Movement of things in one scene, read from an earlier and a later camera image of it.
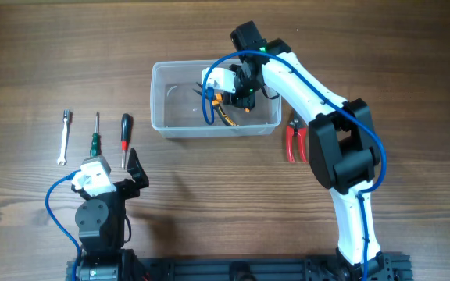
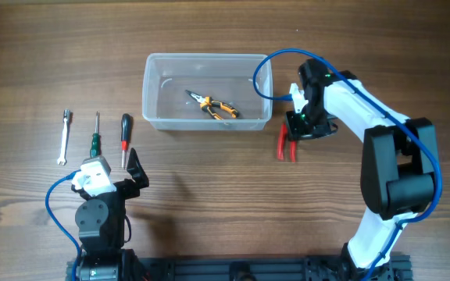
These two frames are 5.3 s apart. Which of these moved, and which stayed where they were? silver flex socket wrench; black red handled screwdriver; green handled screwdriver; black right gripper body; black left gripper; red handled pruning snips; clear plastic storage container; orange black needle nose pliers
Moved: black right gripper body; red handled pruning snips; clear plastic storage container; orange black needle nose pliers
Stayed: silver flex socket wrench; black red handled screwdriver; green handled screwdriver; black left gripper
